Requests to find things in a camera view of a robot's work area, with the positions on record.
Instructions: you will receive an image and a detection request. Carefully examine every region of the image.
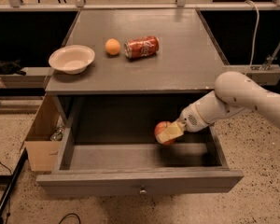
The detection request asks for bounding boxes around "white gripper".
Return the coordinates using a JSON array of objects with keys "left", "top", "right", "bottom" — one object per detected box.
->
[{"left": 165, "top": 105, "right": 208, "bottom": 140}]

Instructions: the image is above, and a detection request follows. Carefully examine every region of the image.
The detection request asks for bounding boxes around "red apple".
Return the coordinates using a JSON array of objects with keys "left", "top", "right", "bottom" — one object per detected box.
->
[{"left": 154, "top": 121, "right": 175, "bottom": 146}]

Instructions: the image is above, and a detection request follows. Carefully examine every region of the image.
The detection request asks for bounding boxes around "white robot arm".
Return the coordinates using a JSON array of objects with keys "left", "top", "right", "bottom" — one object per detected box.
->
[{"left": 155, "top": 72, "right": 280, "bottom": 144}]

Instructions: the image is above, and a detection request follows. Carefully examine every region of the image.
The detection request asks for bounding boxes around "open grey top drawer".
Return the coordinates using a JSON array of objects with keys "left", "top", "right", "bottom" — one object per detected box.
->
[{"left": 36, "top": 95, "right": 244, "bottom": 197}]

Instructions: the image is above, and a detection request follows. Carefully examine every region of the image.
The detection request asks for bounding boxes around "metal drawer knob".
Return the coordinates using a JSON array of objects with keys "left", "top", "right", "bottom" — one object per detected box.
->
[{"left": 139, "top": 188, "right": 147, "bottom": 195}]

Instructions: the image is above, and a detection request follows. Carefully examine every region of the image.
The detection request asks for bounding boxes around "grey wooden cabinet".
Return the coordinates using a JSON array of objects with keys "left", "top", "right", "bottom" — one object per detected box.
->
[{"left": 46, "top": 9, "right": 224, "bottom": 128}]

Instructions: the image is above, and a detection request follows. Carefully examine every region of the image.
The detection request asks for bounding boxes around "red soda can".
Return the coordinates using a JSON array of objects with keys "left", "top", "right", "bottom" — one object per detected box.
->
[{"left": 124, "top": 35, "right": 159, "bottom": 59}]

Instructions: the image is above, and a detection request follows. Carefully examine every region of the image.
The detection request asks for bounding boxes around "orange fruit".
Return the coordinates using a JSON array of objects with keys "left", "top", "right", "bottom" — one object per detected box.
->
[{"left": 105, "top": 38, "right": 120, "bottom": 56}]

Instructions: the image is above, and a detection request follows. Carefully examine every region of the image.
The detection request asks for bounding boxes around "white bowl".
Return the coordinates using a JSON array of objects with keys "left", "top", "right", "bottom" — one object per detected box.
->
[{"left": 49, "top": 45, "right": 95, "bottom": 75}]

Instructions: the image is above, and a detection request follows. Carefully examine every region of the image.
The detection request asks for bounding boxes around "cardboard box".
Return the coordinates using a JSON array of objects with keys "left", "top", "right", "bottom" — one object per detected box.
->
[{"left": 23, "top": 95, "right": 61, "bottom": 172}]

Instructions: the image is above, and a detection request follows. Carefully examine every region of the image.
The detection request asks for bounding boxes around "black object on shelf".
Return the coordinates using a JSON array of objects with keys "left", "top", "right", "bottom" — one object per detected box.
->
[{"left": 0, "top": 60, "right": 26, "bottom": 76}]

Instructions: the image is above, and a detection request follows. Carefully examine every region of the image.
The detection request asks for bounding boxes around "black cable on floor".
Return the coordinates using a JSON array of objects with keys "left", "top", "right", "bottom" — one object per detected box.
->
[{"left": 58, "top": 212, "right": 82, "bottom": 224}]

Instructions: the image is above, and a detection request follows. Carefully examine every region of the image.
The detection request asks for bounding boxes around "white cable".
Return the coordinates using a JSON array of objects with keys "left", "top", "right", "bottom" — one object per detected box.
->
[{"left": 244, "top": 0, "right": 260, "bottom": 77}]

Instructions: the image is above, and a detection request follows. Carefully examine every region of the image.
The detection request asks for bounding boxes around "black floor rail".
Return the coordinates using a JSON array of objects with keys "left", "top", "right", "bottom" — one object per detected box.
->
[{"left": 0, "top": 149, "right": 28, "bottom": 224}]

